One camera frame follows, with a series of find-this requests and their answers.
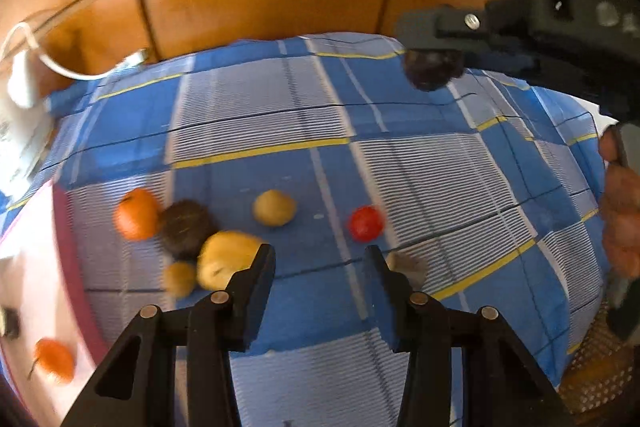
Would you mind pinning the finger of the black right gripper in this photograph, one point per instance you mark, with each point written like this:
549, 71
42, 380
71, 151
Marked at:
444, 29

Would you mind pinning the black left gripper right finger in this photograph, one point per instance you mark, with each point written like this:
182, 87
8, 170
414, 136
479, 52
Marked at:
502, 384

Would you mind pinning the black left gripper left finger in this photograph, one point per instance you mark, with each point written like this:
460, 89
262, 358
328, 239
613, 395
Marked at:
135, 383

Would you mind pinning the dark wrinkled avocado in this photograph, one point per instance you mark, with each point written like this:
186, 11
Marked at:
431, 70

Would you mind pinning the orange mandarin with stem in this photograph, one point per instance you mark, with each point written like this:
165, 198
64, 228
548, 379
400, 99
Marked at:
54, 360

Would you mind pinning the small tan round fruit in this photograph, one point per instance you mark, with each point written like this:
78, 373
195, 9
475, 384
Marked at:
179, 279

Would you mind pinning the brown bark wood chunk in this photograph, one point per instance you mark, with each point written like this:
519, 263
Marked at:
413, 268

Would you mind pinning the yellow bell pepper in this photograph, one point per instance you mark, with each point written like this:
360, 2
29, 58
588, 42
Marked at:
222, 255

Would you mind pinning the dark round mangosteen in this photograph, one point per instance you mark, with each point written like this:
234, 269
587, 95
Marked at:
184, 228

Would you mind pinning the small red tomato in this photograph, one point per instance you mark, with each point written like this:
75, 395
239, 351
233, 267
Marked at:
366, 223

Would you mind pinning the dark cylinder log slice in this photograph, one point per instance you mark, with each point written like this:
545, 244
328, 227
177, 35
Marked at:
9, 323

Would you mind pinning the person right hand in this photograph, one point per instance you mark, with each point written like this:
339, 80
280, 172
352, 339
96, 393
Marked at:
619, 208

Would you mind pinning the pink white cardboard tray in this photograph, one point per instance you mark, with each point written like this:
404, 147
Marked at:
41, 280

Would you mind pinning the blue plaid tablecloth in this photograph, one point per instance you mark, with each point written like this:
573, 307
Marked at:
492, 183

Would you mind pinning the white ceramic electric kettle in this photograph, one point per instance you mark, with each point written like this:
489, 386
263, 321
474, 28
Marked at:
26, 126

